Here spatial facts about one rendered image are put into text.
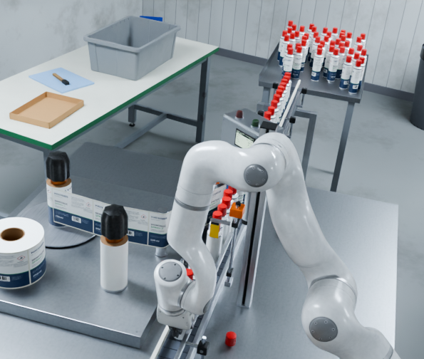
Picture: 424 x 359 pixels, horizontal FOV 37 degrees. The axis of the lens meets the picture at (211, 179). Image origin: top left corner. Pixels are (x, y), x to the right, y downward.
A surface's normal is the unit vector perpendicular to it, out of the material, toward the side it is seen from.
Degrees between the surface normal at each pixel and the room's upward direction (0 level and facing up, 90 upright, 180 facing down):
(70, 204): 90
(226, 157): 70
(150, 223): 90
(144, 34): 85
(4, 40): 90
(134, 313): 0
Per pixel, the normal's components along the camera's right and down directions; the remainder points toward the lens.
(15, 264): 0.26, 0.51
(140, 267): 0.08, -0.86
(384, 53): -0.44, 0.42
